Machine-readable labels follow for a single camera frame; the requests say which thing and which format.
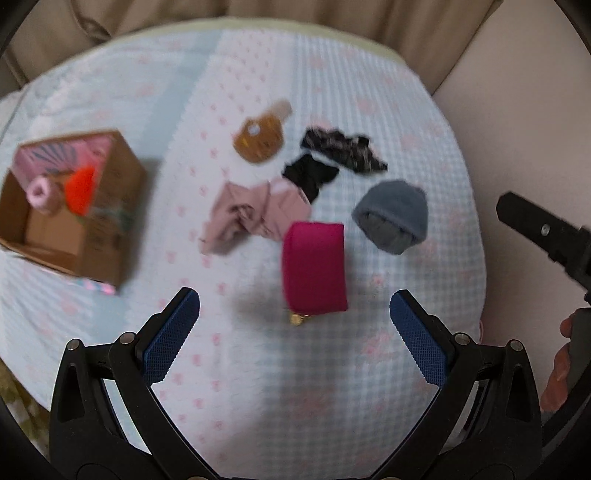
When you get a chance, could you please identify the orange fluffy cloth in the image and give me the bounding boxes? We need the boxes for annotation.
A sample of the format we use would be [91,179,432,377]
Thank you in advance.
[64,166,97,217]

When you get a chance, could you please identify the black and white patterned cloth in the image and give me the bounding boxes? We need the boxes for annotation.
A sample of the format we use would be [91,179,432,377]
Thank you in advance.
[300,126,389,175]

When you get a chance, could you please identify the cardboard box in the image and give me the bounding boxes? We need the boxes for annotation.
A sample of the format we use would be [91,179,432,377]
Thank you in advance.
[0,130,148,291]

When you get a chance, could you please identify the magenta zip pouch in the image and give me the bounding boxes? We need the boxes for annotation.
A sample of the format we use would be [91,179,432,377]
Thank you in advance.
[281,222,348,328]

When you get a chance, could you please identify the light blue checked blanket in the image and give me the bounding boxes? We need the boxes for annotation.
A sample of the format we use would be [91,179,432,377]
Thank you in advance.
[0,17,485,468]

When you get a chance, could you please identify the pink crumpled cloth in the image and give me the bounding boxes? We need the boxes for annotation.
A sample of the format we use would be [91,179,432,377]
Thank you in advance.
[199,176,311,256]

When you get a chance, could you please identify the beige curtain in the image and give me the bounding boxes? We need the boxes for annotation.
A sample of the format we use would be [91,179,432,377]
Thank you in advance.
[0,0,505,93]

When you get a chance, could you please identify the grey knit beanie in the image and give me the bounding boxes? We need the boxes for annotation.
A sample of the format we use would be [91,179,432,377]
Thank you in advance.
[352,180,428,254]

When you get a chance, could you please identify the brown plush pouch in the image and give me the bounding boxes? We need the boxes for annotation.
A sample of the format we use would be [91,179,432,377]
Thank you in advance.
[232,100,293,163]

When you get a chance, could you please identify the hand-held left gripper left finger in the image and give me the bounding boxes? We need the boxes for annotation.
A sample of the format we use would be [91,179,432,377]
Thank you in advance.
[48,287,218,468]

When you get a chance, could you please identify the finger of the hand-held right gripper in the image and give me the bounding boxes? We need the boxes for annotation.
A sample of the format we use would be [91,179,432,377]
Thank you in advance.
[496,191,591,296]

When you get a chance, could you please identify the person's right hand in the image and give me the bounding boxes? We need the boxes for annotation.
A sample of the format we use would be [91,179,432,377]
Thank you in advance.
[540,308,591,412]

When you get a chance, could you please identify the pink rolled socks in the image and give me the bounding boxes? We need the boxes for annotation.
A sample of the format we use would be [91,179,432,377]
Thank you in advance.
[26,178,60,217]

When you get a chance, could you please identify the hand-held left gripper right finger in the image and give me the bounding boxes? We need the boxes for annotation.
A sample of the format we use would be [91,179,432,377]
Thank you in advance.
[389,289,544,467]

